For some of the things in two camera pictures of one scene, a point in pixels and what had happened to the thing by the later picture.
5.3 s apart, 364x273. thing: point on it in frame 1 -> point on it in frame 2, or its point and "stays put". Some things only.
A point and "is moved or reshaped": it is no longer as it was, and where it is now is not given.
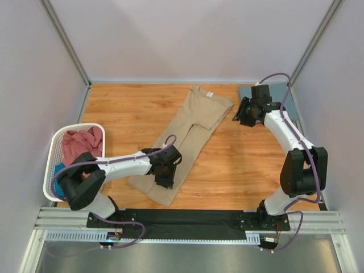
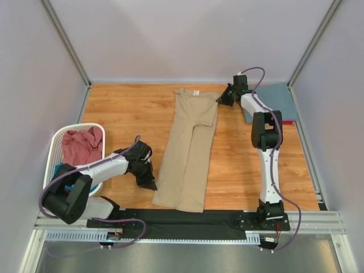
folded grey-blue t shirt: (278, 92) stays put
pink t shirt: (75, 143) stays put
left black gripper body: (164, 181) -> (145, 180)
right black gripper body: (242, 114) -> (227, 95)
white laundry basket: (55, 156) stays put
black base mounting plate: (187, 223) stays put
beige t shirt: (197, 117) is moved or reshaped
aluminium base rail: (321, 222) stays put
